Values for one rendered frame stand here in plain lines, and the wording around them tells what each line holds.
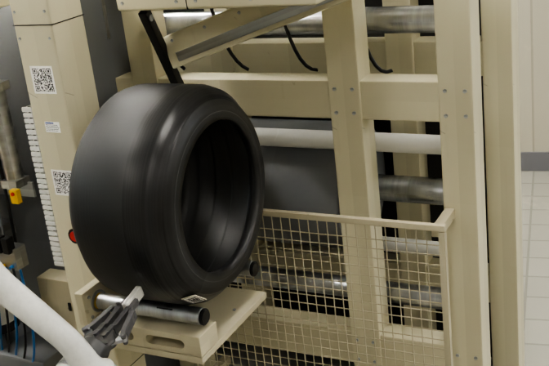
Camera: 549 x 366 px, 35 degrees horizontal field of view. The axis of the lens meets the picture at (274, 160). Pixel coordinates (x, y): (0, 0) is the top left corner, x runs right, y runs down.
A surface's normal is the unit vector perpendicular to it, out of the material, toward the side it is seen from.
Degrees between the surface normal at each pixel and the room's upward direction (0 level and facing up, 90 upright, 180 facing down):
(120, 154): 51
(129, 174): 58
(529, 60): 90
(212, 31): 90
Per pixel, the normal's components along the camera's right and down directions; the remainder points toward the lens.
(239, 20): -0.44, 0.34
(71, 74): 0.89, 0.05
